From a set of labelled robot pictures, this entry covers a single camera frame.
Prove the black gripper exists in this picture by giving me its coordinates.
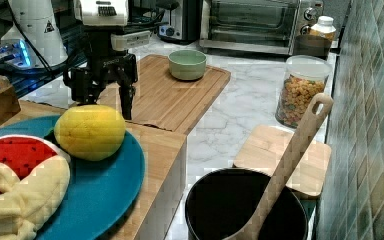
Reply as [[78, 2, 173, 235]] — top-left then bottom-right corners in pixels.
[[63, 26, 138, 120]]

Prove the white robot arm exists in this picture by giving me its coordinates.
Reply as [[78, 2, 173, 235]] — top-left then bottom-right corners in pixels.
[[63, 0, 138, 120]]

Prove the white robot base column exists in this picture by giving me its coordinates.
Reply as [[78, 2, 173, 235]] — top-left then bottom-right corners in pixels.
[[1, 0, 68, 70]]

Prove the yellow plush lemon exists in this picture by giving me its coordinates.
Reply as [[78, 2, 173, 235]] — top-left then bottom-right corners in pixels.
[[54, 105, 126, 161]]

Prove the large bamboo cutting board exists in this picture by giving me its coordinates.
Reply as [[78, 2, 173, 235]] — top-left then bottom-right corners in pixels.
[[97, 54, 230, 134]]

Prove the green ceramic bowl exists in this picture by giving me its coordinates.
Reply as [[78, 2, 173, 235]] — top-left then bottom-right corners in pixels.
[[168, 49, 207, 81]]

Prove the black silver toaster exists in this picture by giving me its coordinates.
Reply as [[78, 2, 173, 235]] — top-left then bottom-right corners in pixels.
[[156, 0, 203, 44]]

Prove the teal round plate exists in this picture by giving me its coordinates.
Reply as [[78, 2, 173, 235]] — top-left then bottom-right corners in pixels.
[[0, 116, 145, 240]]

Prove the red plush watermelon slice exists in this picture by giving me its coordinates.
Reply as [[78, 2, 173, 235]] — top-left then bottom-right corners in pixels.
[[0, 134, 71, 194]]

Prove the pale yellow plush banana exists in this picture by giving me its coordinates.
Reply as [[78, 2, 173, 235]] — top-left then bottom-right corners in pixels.
[[0, 155, 70, 240]]

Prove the black pot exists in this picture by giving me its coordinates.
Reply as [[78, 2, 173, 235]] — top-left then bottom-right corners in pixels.
[[185, 168, 308, 240]]

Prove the stainless toaster oven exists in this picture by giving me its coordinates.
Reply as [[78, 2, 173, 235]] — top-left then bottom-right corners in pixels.
[[199, 0, 324, 55]]

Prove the small square wooden board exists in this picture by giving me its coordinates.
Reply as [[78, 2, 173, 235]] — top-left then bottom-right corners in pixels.
[[233, 125, 331, 199]]

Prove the clear jar of cereal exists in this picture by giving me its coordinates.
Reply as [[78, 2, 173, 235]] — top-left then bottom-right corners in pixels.
[[275, 55, 332, 128]]

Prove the white lidded bottle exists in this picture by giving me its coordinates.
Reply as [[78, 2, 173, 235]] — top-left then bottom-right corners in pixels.
[[309, 16, 336, 42]]

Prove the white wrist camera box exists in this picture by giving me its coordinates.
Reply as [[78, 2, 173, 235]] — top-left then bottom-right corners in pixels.
[[110, 30, 151, 51]]

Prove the black base cable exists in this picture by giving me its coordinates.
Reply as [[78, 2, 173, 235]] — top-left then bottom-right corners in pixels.
[[8, 6, 56, 74]]

